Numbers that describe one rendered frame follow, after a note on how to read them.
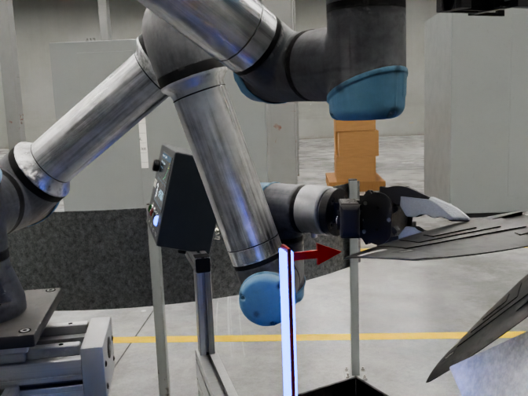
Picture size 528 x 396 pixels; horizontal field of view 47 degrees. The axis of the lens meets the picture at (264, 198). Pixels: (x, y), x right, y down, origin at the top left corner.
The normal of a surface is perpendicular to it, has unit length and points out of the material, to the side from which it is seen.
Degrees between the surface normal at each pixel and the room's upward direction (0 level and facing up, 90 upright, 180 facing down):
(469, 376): 55
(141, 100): 123
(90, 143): 117
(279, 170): 90
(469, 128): 90
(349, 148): 90
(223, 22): 111
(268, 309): 90
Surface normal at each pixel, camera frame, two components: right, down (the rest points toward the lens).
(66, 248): -0.02, 0.16
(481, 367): -0.54, -0.44
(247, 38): 0.38, 0.47
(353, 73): -0.48, 0.16
